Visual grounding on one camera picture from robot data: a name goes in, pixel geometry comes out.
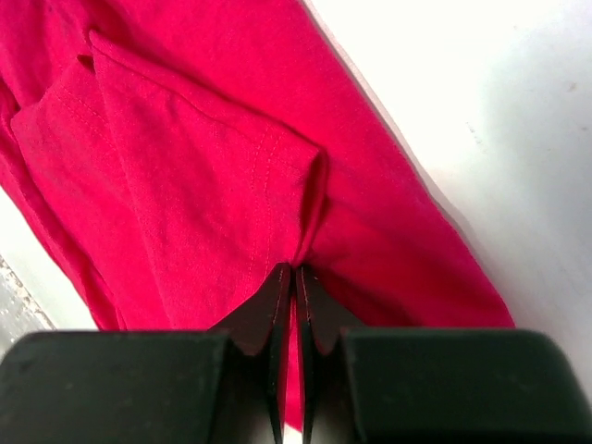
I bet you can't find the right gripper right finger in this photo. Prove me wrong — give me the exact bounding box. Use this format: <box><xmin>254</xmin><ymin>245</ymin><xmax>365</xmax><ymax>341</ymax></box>
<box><xmin>295</xmin><ymin>267</ymin><xmax>591</xmax><ymax>443</ymax></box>

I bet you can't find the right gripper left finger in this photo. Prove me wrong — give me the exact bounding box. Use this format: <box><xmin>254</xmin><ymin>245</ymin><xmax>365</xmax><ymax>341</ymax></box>
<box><xmin>1</xmin><ymin>264</ymin><xmax>291</xmax><ymax>443</ymax></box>

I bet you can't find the red t shirt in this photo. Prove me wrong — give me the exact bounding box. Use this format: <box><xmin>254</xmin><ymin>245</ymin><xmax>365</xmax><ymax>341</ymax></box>
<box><xmin>0</xmin><ymin>0</ymin><xmax>516</xmax><ymax>431</ymax></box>

